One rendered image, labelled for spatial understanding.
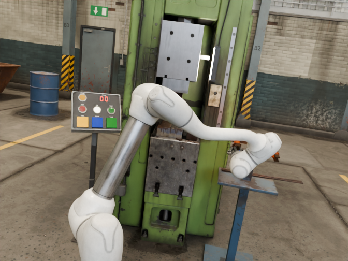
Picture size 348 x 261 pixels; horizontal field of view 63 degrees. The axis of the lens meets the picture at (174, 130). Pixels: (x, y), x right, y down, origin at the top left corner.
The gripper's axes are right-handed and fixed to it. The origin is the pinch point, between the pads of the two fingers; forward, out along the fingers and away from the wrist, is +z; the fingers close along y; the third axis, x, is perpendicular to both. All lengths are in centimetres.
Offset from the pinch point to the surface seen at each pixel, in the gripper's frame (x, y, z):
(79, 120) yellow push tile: -1, -108, 1
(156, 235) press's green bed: -95, -48, 28
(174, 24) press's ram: 71, -57, 35
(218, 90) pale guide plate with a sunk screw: 28, -18, 51
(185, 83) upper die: 32, -43, 36
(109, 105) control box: 9, -94, 19
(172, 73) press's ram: 37, -53, 35
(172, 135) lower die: -9, -47, 35
